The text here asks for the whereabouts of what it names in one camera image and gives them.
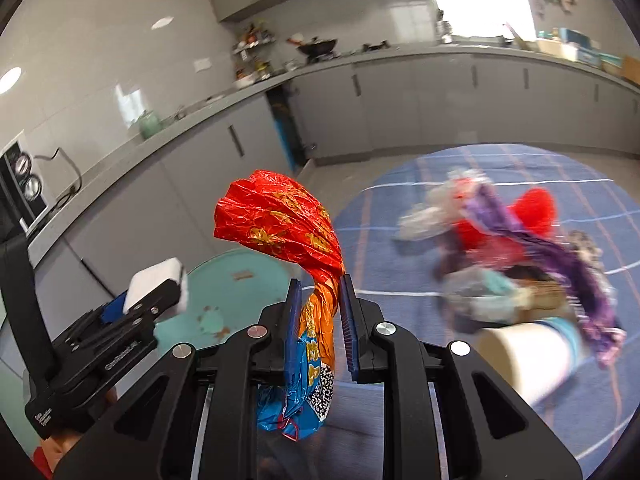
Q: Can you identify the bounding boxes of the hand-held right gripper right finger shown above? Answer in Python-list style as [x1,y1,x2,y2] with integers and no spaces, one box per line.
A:
[340,275,584,480]

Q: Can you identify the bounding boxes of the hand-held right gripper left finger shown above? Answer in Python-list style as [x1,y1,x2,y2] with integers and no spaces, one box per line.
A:
[54,279,303,480]

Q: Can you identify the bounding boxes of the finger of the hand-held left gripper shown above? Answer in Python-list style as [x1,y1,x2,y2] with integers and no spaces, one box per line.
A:
[99,279,182,328]

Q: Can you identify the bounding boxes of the white foam block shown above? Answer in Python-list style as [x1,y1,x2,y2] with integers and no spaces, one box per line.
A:
[122,257,190,317]

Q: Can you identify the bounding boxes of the teal round bin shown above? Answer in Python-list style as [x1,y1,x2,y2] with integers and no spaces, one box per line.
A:
[150,249,297,361]

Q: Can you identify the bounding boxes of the red orange blue snack wrapper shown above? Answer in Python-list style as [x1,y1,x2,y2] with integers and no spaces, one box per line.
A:
[213,169,347,442]

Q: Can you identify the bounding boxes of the clear teal plastic wrap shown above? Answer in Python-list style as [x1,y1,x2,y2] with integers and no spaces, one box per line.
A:
[439,265,522,332]

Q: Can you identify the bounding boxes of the clear crumpled plastic bag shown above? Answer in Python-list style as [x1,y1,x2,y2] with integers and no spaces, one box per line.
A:
[399,169,468,242]

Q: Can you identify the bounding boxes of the green ceramic jar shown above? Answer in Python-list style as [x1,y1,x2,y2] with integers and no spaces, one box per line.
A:
[138,110,163,140]

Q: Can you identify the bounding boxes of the black toaster oven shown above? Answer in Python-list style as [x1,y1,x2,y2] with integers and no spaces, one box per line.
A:
[0,132,51,233]

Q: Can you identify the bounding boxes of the white paper cup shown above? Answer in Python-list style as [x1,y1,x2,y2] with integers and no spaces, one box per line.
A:
[477,317,583,406]

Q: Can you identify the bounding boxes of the brown cardboard piece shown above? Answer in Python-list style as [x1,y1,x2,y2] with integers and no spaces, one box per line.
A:
[520,280,567,312]

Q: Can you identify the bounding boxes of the blue gas cylinder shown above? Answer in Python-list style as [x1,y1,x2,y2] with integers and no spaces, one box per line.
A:
[272,105,297,161]

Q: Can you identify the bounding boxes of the grey kitchen counter cabinets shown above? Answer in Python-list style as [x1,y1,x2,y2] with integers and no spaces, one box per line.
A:
[0,42,640,376]

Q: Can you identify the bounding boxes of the grey patterned wrapper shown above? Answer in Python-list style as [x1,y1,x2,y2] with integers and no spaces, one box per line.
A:
[567,230,608,273]

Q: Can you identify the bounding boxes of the metal spice rack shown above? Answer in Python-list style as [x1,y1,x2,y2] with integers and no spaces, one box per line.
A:
[231,22,278,86]

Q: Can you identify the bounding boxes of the black wok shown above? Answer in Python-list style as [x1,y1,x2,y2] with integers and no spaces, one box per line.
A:
[295,37,338,62]

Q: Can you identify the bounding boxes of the white plastic basin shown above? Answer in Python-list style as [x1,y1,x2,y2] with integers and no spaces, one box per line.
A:
[536,40,578,63]

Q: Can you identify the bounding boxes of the bright window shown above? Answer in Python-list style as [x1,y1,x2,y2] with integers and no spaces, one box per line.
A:
[430,0,538,46]

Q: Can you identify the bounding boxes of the blue storage box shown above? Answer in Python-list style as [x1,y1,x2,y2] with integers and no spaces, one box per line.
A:
[575,45,603,67]

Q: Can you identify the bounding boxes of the black power cable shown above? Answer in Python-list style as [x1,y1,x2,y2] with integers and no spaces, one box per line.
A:
[32,147,83,211]

